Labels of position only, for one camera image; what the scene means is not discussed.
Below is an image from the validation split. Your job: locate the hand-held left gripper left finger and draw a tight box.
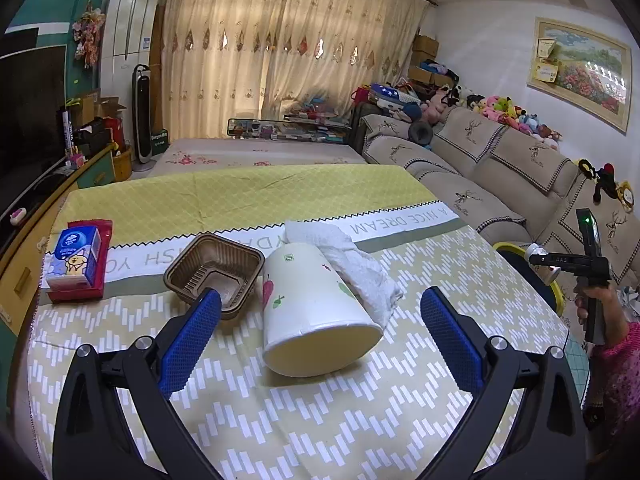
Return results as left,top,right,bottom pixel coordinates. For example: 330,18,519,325
52,288,227,480

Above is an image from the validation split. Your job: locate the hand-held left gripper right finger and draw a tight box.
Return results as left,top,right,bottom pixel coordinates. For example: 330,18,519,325
415,287,586,480

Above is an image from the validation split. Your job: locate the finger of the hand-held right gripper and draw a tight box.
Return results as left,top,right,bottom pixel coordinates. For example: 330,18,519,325
525,243,591,275

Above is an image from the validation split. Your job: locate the yellow rimmed trash bin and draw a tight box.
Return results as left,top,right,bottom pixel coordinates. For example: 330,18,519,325
492,241,567,319

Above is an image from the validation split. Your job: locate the person's right forearm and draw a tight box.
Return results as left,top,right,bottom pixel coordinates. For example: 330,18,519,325
586,321,640,461

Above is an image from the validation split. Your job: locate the person's right hand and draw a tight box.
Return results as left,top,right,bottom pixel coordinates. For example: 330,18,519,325
574,282,628,347

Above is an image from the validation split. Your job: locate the yellow lion plush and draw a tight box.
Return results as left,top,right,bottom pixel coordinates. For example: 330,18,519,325
615,180,637,212

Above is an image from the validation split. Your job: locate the white blue cloth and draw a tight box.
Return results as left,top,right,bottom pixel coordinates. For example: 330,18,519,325
619,285,640,318

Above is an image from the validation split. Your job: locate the black red mouse plush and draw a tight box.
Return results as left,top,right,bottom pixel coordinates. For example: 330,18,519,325
574,158,621,206

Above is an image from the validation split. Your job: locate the brown plastic food tray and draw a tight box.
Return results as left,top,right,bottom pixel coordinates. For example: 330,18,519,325
163,232,266,321

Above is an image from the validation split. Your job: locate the beige embroidered sofa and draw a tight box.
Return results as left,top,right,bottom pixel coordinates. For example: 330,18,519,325
359,106,640,311

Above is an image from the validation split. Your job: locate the white towel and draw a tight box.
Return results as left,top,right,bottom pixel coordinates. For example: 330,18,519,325
284,219,404,329

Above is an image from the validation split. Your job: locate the red tissue pack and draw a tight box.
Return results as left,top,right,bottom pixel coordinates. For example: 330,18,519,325
45,218,114,304

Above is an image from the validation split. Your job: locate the white fruit print paper cup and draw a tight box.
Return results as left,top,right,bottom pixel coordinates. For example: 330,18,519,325
261,242,384,379

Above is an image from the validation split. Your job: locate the blue tissue pack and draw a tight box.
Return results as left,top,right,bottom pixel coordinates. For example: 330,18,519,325
49,226,104,287

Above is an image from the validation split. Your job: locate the row of plush toys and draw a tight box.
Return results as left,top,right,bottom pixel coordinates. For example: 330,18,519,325
420,85,563,151

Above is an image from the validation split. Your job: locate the framed flower painting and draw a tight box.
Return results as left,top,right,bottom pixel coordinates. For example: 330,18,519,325
526,16,632,134

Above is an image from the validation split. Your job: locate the wooden bucket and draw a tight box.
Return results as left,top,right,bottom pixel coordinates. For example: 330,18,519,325
112,146,134,182

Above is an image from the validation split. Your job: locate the floral beige mattress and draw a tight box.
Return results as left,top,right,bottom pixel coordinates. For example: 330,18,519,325
132,137,368,178

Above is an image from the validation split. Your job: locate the green yellow television cabinet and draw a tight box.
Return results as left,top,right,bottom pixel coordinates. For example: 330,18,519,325
0,145,135,346

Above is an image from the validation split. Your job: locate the green box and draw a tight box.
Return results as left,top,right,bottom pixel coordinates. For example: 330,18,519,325
150,127,172,157

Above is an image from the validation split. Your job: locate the black tower fan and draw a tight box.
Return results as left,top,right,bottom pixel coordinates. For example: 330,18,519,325
132,63,154,164

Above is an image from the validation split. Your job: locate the glass table with books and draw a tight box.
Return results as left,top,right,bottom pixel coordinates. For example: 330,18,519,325
226,114,352,144

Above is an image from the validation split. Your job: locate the open cardboard box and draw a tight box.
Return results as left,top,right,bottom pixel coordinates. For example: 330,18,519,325
74,91,128,157

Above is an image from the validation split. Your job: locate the stack of cardboard boxes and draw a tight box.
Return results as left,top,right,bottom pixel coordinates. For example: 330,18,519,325
407,34,442,86

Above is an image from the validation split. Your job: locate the black television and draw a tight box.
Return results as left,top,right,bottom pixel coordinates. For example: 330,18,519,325
0,27,69,211

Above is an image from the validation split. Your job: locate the white standing air conditioner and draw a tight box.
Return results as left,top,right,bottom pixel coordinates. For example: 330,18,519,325
99,0,165,161

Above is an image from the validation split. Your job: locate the cream patterned curtain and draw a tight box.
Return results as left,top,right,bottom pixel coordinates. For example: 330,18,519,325
159,0,431,133

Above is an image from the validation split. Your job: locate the hanging flower decoration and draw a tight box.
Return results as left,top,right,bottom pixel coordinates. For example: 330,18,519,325
72,1,107,69

